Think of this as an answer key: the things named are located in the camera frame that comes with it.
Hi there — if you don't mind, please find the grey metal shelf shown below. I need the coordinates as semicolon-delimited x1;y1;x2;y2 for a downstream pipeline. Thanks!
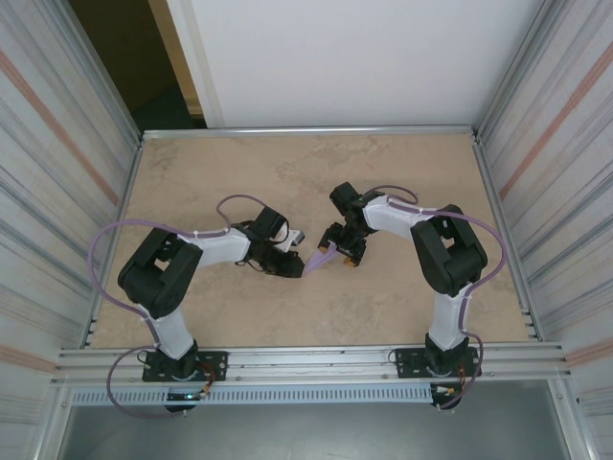
61;404;571;460

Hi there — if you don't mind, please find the black base controller board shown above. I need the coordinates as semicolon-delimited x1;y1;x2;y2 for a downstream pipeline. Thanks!
164;388;212;414
430;382;464;412

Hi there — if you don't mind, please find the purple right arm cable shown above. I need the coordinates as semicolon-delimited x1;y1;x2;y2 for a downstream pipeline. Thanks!
368;185;509;412

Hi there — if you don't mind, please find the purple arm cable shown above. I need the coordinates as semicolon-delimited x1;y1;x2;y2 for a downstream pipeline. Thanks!
368;185;509;412
89;194;240;419

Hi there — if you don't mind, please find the wide aluminium mounting rail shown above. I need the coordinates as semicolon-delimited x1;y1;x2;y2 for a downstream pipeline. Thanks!
56;342;574;384

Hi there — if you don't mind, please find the thin aluminium table edge rail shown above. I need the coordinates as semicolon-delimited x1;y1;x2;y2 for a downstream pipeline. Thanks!
141;125;480;141

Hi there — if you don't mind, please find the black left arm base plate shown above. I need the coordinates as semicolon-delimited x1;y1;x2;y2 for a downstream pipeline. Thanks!
142;351;229;383

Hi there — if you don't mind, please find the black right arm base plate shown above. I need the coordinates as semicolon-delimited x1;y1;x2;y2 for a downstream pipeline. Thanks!
395;347;480;380

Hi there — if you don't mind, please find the grey slotted cable duct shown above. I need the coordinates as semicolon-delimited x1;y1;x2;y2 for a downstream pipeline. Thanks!
71;385;435;406

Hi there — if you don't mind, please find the aluminium side table rail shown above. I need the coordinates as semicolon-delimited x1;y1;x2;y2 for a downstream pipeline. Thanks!
473;136;545;342
85;136;145;349

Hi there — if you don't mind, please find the white door frame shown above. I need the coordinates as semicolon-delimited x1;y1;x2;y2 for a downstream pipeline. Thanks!
148;0;226;129

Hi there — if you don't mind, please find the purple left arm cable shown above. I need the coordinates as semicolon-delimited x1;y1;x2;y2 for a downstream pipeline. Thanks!
89;194;240;419

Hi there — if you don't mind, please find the aluminium corner post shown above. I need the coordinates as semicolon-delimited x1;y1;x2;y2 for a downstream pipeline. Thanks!
47;0;145;145
476;0;566;138

